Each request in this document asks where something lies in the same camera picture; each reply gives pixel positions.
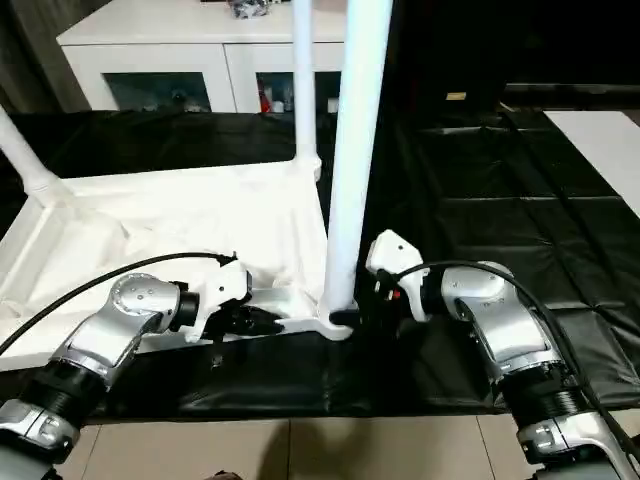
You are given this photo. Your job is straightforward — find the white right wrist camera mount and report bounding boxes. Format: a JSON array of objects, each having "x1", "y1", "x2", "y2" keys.
[{"x1": 364, "y1": 228, "x2": 432, "y2": 322}]

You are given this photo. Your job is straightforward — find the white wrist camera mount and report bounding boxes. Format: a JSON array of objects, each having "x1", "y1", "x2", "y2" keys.
[
  {"x1": 182, "y1": 259, "x2": 252, "y2": 346},
  {"x1": 364, "y1": 228, "x2": 432, "y2": 322}
]

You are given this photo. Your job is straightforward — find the white plastic table leg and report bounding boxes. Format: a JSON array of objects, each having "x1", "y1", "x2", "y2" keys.
[
  {"x1": 322, "y1": 0, "x2": 395, "y2": 327},
  {"x1": 289, "y1": 0, "x2": 322, "y2": 174},
  {"x1": 0, "y1": 107, "x2": 65, "y2": 207}
]

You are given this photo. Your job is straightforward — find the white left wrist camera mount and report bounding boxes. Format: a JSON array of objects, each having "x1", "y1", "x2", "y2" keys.
[{"x1": 182, "y1": 259, "x2": 252, "y2": 346}]

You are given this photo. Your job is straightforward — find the grey curtain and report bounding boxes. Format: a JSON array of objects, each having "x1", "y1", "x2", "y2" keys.
[{"x1": 0, "y1": 0, "x2": 92, "y2": 114}]

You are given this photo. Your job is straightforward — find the dark crumpled plastic bag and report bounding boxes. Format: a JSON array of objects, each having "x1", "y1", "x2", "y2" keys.
[{"x1": 227, "y1": 0, "x2": 275, "y2": 19}]

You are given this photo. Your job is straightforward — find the white plastic table top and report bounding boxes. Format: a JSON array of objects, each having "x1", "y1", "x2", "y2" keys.
[{"x1": 0, "y1": 154, "x2": 360, "y2": 372}]

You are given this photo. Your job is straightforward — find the white flat panel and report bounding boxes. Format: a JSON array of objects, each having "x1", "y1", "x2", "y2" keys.
[{"x1": 543, "y1": 109, "x2": 640, "y2": 221}]

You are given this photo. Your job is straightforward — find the black mat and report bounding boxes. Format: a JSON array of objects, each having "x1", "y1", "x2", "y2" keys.
[{"x1": 0, "y1": 107, "x2": 640, "y2": 417}]

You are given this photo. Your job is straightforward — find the black metal bar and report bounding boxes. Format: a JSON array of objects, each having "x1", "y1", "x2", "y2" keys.
[{"x1": 502, "y1": 83, "x2": 640, "y2": 102}]

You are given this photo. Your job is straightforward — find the white cabinet with glass doors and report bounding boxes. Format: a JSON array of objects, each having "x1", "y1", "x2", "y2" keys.
[{"x1": 55, "y1": 0, "x2": 347, "y2": 115}]

